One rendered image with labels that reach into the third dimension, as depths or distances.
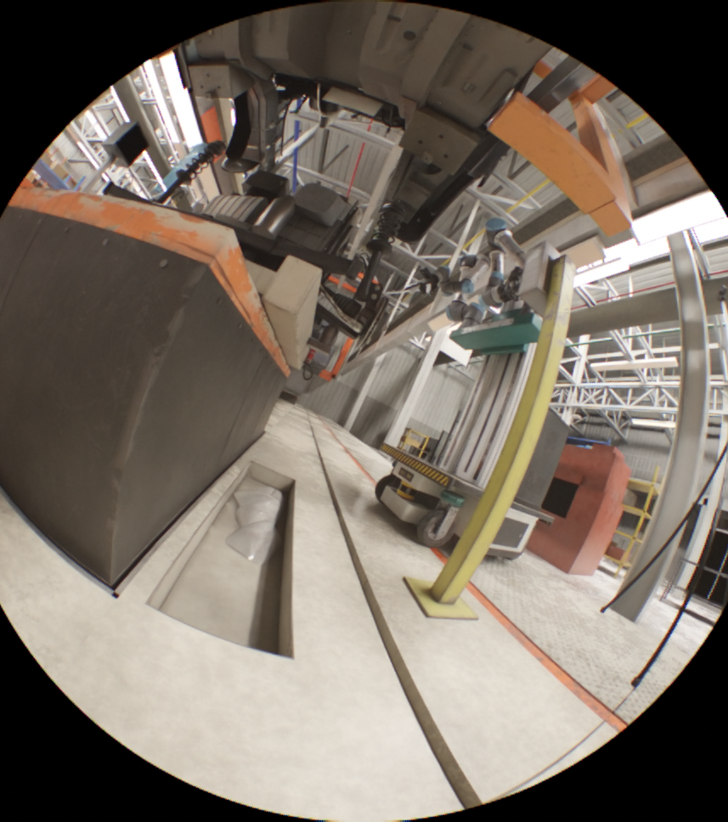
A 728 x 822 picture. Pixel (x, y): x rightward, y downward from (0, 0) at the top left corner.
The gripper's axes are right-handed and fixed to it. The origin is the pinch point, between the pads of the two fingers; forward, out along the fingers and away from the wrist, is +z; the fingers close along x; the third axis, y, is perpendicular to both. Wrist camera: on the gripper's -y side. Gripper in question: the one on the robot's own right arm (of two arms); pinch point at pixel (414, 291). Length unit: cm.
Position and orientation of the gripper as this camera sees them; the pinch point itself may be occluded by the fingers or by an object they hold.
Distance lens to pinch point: 156.3
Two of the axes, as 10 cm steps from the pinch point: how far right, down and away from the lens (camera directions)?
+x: -7.0, -3.5, 6.3
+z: -6.5, 6.8, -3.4
